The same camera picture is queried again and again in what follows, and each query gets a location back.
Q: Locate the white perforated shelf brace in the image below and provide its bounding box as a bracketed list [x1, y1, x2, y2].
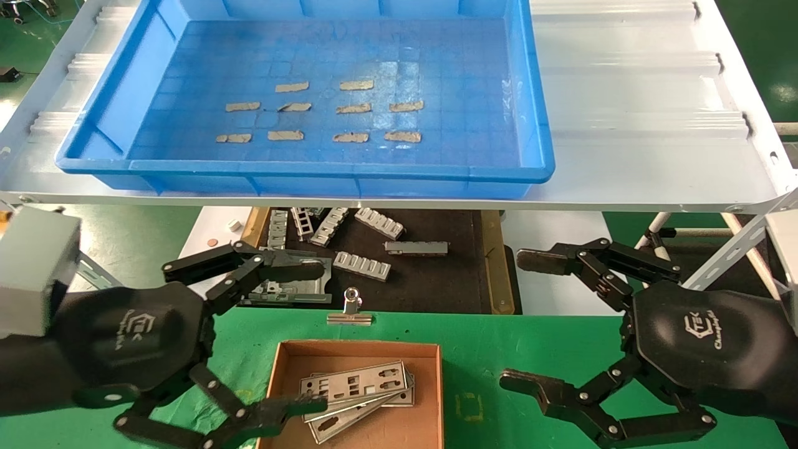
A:
[720, 212, 786, 300]

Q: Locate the grey flat metal bar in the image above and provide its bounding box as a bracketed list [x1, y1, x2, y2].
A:
[383, 241, 449, 256]

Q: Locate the narrow grey metal frame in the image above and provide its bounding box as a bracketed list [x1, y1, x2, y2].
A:
[237, 282, 275, 306]

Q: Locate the green table cloth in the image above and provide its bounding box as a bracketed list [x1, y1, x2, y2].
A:
[0, 301, 789, 449]

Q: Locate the blue plastic tray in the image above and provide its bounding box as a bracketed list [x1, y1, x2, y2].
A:
[55, 0, 555, 200]

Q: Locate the open brown cardboard box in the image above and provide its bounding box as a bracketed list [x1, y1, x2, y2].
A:
[256, 340, 445, 449]

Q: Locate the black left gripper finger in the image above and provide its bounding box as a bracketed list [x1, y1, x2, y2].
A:
[112, 365, 329, 449]
[162, 240, 326, 316]

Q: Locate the silver binder clip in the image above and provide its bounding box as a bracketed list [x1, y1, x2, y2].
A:
[327, 287, 373, 326]

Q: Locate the wooden tray black mat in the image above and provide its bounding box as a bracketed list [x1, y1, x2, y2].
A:
[240, 206, 518, 316]

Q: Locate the grey slotted metal bracket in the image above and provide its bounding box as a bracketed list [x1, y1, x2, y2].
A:
[354, 207, 406, 241]
[332, 251, 392, 282]
[310, 207, 350, 248]
[267, 209, 289, 250]
[291, 207, 315, 243]

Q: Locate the black office chair base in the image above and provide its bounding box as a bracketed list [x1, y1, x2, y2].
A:
[0, 0, 60, 22]

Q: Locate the short white rack pipe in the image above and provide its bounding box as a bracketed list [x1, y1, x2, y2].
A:
[667, 226, 730, 239]

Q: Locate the white metal shelf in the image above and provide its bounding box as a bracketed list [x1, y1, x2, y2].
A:
[0, 0, 798, 213]

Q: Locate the large grey metal plate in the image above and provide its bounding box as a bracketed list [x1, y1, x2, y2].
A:
[256, 249, 333, 306]

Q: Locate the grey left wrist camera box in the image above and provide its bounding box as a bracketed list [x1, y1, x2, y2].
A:
[0, 206, 82, 340]

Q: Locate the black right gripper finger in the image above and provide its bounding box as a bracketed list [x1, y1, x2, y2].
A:
[499, 355, 718, 449]
[516, 237, 681, 312]

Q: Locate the white perforated shelf leg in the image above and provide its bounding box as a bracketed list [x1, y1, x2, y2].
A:
[0, 198, 122, 291]
[683, 187, 798, 294]

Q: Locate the white rack leg pipe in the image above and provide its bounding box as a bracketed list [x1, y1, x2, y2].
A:
[633, 211, 674, 249]

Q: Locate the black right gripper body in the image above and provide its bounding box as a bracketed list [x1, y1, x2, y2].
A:
[623, 281, 798, 425]

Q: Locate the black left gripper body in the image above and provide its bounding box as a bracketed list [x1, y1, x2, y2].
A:
[50, 282, 216, 409]

